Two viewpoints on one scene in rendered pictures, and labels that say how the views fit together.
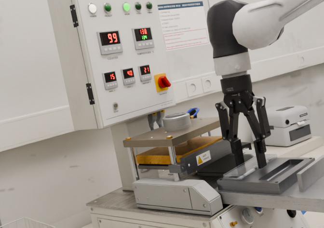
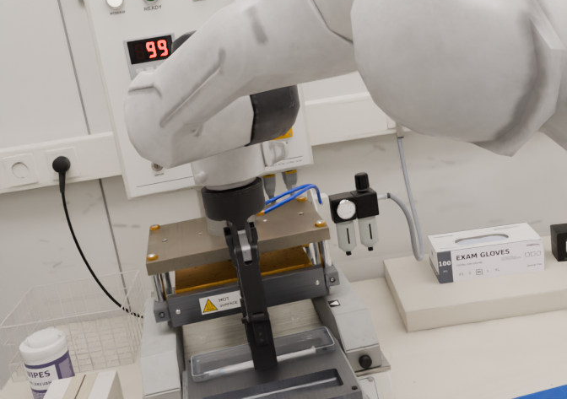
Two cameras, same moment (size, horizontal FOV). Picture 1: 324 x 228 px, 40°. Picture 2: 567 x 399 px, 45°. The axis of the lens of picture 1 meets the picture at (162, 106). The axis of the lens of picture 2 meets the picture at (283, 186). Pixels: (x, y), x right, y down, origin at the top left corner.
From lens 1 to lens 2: 94 cm
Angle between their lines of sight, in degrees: 41
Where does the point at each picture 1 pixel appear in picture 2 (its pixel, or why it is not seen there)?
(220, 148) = (275, 288)
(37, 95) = not seen: hidden behind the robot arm
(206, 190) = (159, 372)
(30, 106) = not seen: hidden behind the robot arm
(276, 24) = (157, 132)
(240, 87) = (214, 212)
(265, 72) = not seen: outside the picture
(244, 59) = (219, 162)
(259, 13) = (136, 102)
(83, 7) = not seen: outside the picture
